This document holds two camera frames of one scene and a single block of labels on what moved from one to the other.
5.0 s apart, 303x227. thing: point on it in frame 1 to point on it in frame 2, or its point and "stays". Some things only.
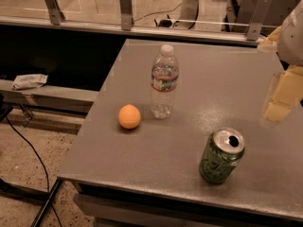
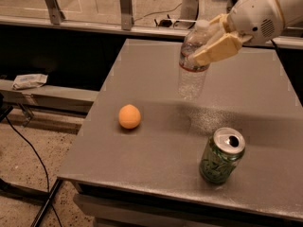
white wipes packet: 29,80 stays
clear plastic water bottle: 164,79 to 192,76
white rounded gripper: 292,40 to 255,18
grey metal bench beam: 49,97 stays
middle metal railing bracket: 125,1 stays
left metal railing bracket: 55,13 stays
